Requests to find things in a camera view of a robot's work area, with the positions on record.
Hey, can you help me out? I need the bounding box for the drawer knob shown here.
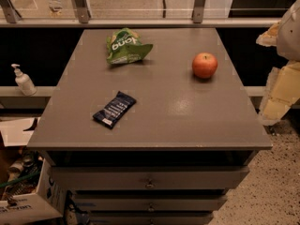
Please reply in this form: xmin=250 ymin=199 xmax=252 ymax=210
xmin=145 ymin=179 xmax=155 ymax=189
xmin=147 ymin=203 xmax=155 ymax=212

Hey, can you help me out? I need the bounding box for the red apple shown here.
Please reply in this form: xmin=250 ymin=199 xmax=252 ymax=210
xmin=192 ymin=52 xmax=218 ymax=79

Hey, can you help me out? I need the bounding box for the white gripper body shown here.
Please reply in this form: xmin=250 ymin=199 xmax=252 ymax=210
xmin=277 ymin=0 xmax=300 ymax=61

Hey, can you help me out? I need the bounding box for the white pump bottle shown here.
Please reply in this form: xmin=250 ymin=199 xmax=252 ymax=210
xmin=11 ymin=64 xmax=37 ymax=96

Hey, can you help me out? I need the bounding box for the top drawer knob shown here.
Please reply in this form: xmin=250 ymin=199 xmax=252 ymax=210
xmin=145 ymin=179 xmax=155 ymax=189

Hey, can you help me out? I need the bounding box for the white cardboard box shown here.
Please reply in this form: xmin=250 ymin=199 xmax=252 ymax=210
xmin=0 ymin=160 xmax=66 ymax=225

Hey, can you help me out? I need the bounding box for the grey drawer cabinet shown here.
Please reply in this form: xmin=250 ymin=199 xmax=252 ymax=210
xmin=29 ymin=28 xmax=271 ymax=225

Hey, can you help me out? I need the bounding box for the blue rxbar wrapper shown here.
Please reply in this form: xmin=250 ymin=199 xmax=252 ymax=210
xmin=93 ymin=91 xmax=136 ymax=128

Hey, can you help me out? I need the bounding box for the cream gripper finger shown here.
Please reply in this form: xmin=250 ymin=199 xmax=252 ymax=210
xmin=256 ymin=22 xmax=280 ymax=47
xmin=258 ymin=61 xmax=300 ymax=126

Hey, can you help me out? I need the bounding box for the green chip bag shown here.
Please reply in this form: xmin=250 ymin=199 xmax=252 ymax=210
xmin=106 ymin=28 xmax=153 ymax=65

